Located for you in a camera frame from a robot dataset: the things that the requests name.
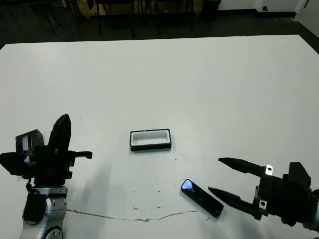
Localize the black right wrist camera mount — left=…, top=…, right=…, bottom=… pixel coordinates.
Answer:
left=283, top=161, right=312, bottom=192

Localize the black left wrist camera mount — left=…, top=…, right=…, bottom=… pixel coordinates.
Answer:
left=0, top=151, right=34, bottom=176

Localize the black chair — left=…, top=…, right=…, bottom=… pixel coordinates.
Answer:
left=96, top=0, right=137, bottom=37
left=156, top=0, right=195, bottom=35
left=43, top=0, right=83, bottom=33

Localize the black trash bin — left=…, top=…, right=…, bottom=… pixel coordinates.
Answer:
left=201, top=0, right=221, bottom=21

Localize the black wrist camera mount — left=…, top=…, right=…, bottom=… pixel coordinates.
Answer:
left=0, top=151, right=34, bottom=176
left=283, top=161, right=312, bottom=192

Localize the black box with white insert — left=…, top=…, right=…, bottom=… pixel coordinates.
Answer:
left=129, top=128, right=172, bottom=152

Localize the black phone-like camera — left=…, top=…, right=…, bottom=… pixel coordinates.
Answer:
left=179, top=178, right=224, bottom=218

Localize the black carton box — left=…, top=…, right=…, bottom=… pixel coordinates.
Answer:
left=15, top=128, right=45, bottom=164

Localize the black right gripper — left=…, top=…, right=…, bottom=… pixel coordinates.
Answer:
left=208, top=157, right=319, bottom=226

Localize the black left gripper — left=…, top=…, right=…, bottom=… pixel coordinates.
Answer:
left=31, top=114, right=93, bottom=186

